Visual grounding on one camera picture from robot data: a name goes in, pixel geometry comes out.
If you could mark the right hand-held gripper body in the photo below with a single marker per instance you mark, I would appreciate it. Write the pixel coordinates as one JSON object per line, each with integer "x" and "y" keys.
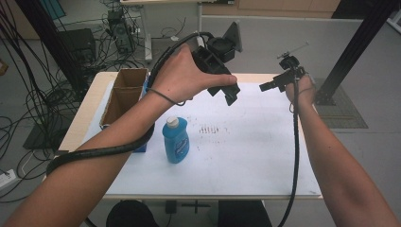
{"x": 291, "y": 71}

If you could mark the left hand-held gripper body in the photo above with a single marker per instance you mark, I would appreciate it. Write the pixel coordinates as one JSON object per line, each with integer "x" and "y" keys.
{"x": 210, "y": 60}

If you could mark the blue bottle with white cap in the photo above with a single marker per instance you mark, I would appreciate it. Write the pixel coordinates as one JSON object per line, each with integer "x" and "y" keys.
{"x": 176, "y": 142}

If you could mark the cardboard box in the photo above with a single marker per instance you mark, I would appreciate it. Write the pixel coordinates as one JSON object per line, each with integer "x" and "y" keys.
{"x": 124, "y": 94}

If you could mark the person's right hand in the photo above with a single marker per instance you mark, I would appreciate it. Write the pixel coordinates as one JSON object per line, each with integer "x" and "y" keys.
{"x": 301, "y": 90}

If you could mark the person's left hand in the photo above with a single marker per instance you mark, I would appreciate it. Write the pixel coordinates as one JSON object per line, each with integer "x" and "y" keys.
{"x": 181, "y": 77}

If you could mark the dark wrist band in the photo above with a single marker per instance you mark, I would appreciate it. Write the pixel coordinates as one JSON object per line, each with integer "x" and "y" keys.
{"x": 164, "y": 96}

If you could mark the white table mat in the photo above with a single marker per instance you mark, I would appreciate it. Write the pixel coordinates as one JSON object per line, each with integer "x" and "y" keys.
{"x": 239, "y": 151}

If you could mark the white desk leg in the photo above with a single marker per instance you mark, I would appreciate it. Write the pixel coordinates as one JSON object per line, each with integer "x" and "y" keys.
{"x": 146, "y": 34}

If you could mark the computer tower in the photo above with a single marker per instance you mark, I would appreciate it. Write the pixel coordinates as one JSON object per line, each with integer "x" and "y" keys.
{"x": 121, "y": 31}

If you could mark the person's leg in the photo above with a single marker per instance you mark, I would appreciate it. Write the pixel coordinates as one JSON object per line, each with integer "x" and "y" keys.
{"x": 132, "y": 216}
{"x": 242, "y": 214}

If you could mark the black equipment box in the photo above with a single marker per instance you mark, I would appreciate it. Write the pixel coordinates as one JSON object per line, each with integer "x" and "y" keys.
{"x": 78, "y": 45}

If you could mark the white power strip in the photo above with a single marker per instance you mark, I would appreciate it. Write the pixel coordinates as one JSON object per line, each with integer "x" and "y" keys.
{"x": 7, "y": 179}

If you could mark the black metal frame post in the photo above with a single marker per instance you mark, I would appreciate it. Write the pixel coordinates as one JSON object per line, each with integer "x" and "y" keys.
{"x": 356, "y": 47}
{"x": 50, "y": 41}

